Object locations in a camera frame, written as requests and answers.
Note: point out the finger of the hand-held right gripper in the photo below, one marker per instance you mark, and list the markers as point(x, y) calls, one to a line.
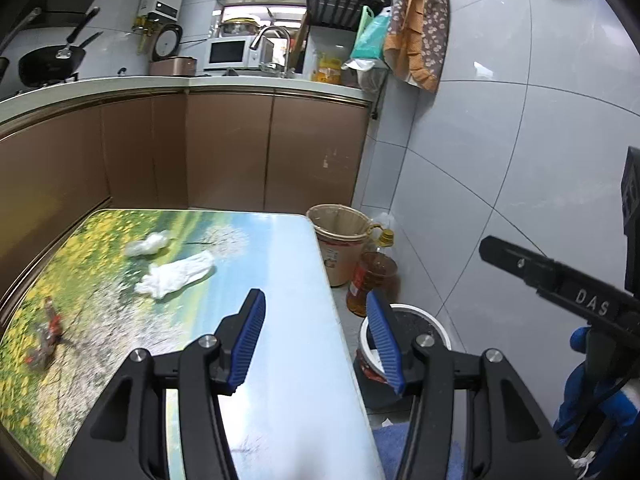
point(515, 260)

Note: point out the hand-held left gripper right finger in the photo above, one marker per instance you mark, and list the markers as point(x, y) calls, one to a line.
point(385, 345)

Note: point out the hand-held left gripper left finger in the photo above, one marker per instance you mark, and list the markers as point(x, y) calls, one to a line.
point(247, 340)

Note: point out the beige trash bin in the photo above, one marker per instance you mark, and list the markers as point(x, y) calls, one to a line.
point(340, 250)

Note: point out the white tissue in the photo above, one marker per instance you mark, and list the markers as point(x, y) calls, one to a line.
point(147, 244)

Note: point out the person's right hand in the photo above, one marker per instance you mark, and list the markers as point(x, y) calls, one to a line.
point(575, 395)

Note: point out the grey bucket white rim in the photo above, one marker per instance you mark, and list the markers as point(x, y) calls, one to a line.
point(425, 325)

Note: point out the cooking oil bottle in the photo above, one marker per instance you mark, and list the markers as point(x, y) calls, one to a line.
point(372, 280)

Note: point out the blue towel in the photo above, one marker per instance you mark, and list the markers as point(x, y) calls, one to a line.
point(390, 452)

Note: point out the brown kitchen cabinet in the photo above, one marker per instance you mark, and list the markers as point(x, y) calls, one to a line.
point(225, 150)

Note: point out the orange floral apron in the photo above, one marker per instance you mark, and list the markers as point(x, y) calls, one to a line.
point(420, 35)

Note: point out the green plastic bag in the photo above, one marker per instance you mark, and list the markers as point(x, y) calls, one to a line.
point(370, 37)

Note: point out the yellow bottle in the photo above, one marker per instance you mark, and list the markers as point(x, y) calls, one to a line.
point(327, 69)

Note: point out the white microwave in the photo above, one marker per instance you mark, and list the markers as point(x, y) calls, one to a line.
point(232, 52)

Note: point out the rice cooker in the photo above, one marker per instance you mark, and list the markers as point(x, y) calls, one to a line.
point(172, 55)

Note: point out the steel faucet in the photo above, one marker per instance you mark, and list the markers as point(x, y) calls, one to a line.
point(277, 45)

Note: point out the glass bowl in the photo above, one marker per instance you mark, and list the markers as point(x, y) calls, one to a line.
point(240, 27)

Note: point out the gas stove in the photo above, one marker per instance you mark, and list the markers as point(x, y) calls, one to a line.
point(50, 82)

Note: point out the black frying pan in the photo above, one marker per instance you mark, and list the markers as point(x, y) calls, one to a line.
point(47, 62)

